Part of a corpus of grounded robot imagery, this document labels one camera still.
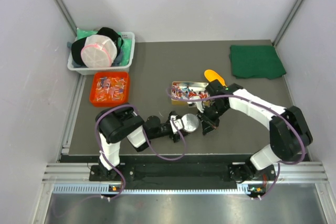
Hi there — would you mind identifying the white cable duct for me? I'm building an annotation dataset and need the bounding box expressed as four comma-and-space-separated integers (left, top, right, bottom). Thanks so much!
52, 184, 263, 195

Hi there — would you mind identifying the yellow plastic scoop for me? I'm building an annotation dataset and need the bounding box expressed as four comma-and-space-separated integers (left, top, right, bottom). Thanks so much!
204, 69, 226, 87

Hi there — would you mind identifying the white mesh laundry bag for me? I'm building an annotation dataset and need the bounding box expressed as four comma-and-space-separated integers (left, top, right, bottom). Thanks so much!
80, 35, 118, 68

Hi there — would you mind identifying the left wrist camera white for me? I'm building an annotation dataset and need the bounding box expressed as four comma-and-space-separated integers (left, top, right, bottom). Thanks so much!
169, 115, 183, 134

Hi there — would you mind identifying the green patterned cloth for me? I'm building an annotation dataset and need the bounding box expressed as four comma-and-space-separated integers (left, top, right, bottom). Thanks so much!
76, 26, 133, 65

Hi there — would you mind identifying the tan candy box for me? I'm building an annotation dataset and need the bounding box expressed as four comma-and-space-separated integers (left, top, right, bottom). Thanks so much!
171, 81, 209, 99

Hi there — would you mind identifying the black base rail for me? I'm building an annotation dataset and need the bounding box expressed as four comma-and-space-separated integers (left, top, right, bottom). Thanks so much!
59, 153, 283, 189

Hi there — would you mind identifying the white round lid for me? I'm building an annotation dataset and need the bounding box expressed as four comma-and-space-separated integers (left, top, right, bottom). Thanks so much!
181, 113, 200, 133

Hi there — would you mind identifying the black cap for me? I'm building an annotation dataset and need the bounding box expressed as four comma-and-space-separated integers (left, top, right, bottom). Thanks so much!
71, 26, 124, 65

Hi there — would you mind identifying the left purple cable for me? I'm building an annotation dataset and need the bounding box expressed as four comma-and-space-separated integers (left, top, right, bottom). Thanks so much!
94, 103, 188, 201

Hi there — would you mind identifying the white plastic basket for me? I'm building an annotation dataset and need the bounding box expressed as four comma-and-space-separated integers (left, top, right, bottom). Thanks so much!
67, 27, 135, 76

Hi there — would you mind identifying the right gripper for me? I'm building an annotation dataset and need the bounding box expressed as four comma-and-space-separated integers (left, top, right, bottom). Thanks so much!
197, 102, 229, 135

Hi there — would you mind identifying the dark green folded cloth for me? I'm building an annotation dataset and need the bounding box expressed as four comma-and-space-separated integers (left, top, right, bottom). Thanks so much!
229, 45, 286, 80

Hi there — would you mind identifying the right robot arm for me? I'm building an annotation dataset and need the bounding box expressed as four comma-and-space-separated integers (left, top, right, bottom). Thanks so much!
197, 80, 313, 183

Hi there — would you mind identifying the orange candy tray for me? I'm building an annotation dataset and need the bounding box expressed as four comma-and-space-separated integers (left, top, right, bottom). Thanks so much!
89, 71, 130, 107

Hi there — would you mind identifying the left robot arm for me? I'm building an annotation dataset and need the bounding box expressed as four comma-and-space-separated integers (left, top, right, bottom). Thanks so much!
90, 103, 199, 181

